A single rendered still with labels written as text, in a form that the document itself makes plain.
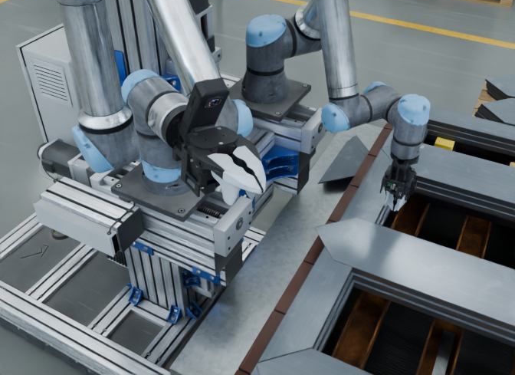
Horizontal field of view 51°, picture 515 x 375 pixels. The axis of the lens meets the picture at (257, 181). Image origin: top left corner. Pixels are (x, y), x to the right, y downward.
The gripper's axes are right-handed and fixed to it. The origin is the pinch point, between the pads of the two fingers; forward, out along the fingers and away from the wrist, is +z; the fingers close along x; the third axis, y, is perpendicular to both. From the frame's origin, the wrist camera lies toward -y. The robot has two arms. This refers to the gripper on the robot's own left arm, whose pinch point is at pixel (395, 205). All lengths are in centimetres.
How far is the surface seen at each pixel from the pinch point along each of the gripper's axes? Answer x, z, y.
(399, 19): -81, 88, -344
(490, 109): 16, 3, -71
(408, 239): 6.9, 0.8, 11.0
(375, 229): -1.9, 0.7, 11.3
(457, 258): 20.1, 0.8, 11.9
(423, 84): -34, 88, -238
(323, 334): -2.3, 2.5, 47.9
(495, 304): 31.0, 0.8, 22.6
